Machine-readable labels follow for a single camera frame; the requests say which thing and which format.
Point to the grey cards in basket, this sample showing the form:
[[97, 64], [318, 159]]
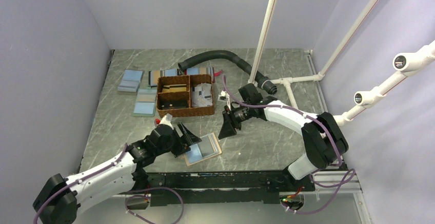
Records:
[[202, 95]]

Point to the blue card stack far left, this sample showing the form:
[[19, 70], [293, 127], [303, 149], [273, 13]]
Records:
[[131, 81]]

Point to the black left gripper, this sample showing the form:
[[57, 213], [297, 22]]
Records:
[[185, 140]]

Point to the aluminium frame rail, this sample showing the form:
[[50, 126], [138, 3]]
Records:
[[339, 181]]

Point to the tan leather card holder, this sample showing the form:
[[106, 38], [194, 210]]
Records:
[[204, 149]]

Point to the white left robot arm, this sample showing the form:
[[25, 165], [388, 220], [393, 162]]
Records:
[[62, 199]]

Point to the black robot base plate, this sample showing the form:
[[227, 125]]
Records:
[[220, 179]]

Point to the brown woven divided basket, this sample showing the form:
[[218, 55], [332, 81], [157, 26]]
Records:
[[190, 80]]

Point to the blue credit cards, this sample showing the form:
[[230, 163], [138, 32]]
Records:
[[202, 149]]

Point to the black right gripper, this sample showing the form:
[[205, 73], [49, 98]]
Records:
[[228, 128]]

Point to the white PVC pipe frame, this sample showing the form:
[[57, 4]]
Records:
[[405, 65]]

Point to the row of cards behind basket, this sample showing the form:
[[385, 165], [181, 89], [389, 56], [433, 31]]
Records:
[[155, 74]]

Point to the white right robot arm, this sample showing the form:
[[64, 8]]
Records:
[[323, 139]]

